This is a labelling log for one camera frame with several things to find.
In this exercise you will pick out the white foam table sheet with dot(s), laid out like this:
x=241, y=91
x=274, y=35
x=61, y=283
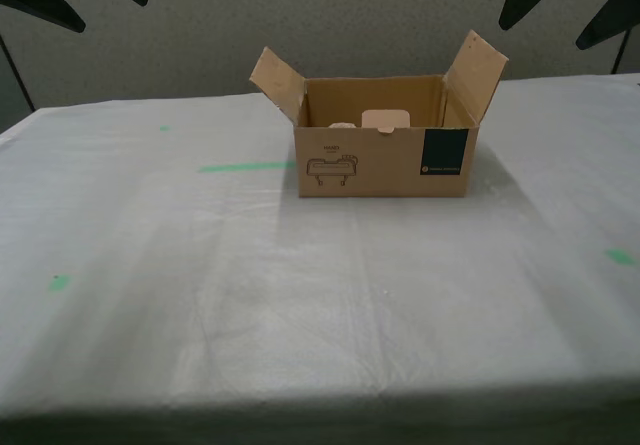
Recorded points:
x=300, y=290

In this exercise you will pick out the black partition post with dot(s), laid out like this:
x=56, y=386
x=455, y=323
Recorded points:
x=17, y=72
x=620, y=57

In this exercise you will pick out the long green tape strip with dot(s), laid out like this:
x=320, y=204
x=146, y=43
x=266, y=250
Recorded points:
x=245, y=166

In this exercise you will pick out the grey fabric partition panel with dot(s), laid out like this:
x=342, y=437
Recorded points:
x=350, y=15
x=631, y=55
x=10, y=100

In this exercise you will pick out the speckled pinkish granite rock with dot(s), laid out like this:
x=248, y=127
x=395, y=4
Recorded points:
x=342, y=125

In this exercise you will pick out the brown cardboard box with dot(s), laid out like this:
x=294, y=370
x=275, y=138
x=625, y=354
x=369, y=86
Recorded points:
x=380, y=165

